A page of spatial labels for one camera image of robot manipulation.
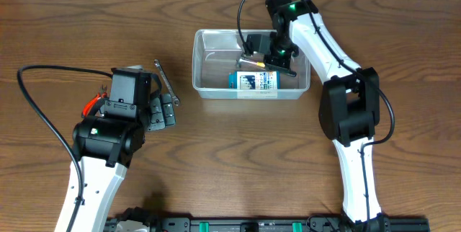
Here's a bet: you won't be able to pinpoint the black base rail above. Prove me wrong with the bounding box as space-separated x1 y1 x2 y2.
103 207 431 232

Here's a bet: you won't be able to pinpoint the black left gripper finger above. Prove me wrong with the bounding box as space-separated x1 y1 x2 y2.
147 97 166 132
160 93 176 126

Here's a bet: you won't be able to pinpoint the clear plastic container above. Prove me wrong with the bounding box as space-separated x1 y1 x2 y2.
192 29 310 99

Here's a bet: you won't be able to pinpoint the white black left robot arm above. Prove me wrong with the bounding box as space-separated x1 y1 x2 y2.
55 67 180 231

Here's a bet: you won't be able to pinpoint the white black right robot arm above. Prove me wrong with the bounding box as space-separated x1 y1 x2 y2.
264 0 381 227

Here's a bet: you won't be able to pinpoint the orange handled pliers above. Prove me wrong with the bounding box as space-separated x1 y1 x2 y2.
81 85 107 117

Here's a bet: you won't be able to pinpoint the silver combination wrench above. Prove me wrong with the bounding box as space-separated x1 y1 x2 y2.
154 59 181 106

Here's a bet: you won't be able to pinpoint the small claw hammer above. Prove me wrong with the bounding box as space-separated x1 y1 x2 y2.
235 53 298 79

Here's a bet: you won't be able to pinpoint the white screwdriver set box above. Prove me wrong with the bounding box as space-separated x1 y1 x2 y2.
228 71 280 90

